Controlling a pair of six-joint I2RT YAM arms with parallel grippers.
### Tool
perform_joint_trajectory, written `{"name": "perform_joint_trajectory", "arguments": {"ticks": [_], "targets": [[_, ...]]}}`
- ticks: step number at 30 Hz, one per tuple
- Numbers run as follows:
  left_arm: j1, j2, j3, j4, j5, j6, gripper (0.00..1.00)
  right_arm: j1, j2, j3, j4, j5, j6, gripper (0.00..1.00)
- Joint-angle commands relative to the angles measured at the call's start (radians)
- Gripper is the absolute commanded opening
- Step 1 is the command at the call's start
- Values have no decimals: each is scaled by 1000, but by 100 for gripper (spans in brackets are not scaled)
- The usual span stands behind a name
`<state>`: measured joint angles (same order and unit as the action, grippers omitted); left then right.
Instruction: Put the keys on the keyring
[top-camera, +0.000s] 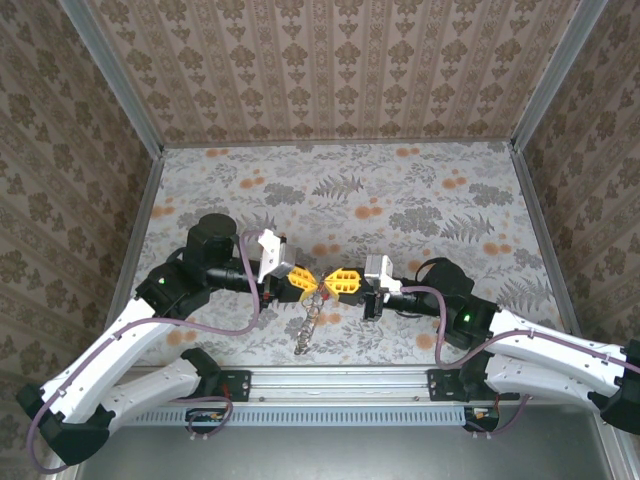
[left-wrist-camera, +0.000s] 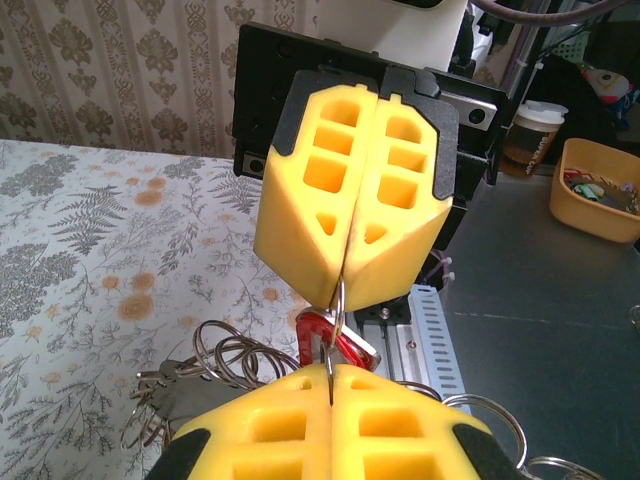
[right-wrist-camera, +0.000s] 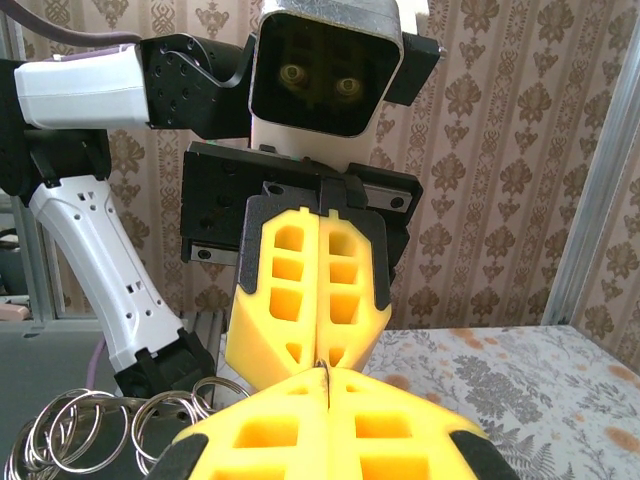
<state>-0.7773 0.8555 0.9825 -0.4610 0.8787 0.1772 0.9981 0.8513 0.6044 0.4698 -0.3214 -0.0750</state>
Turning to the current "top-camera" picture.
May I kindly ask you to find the grey key holder with rings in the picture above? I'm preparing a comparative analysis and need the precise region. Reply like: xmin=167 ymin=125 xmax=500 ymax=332
xmin=294 ymin=287 xmax=334 ymax=357

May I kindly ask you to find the grey metal sheet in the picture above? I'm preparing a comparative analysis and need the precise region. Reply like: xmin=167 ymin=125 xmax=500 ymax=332
xmin=74 ymin=424 xmax=621 ymax=480

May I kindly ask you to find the aluminium table edge rail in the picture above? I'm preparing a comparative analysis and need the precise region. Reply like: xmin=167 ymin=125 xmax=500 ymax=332
xmin=508 ymin=142 xmax=590 ymax=346
xmin=107 ymin=149 xmax=166 ymax=301

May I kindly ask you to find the wide aluminium mounting rail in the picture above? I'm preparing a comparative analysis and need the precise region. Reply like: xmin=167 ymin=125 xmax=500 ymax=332
xmin=117 ymin=366 xmax=524 ymax=405

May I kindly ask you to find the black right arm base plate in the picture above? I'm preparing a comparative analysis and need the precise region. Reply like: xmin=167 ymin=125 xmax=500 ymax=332
xmin=427 ymin=368 xmax=474 ymax=402

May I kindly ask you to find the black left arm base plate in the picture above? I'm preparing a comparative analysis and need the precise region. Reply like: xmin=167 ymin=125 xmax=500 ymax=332
xmin=214 ymin=368 xmax=252 ymax=402

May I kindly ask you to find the grey slotted cable duct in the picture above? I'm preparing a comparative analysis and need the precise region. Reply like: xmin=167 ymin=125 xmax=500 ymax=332
xmin=119 ymin=405 xmax=465 ymax=427

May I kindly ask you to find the small circuit board with wires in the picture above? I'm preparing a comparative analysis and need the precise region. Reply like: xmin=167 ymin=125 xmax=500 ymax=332
xmin=463 ymin=405 xmax=501 ymax=432
xmin=185 ymin=407 xmax=226 ymax=434

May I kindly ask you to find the aluminium frame post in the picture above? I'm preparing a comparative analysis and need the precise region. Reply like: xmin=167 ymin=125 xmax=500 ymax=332
xmin=510 ymin=0 xmax=610 ymax=154
xmin=58 ymin=0 xmax=166 ymax=160

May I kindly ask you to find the aluminium frame bar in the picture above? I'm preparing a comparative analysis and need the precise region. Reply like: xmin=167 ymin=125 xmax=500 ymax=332
xmin=594 ymin=414 xmax=632 ymax=480

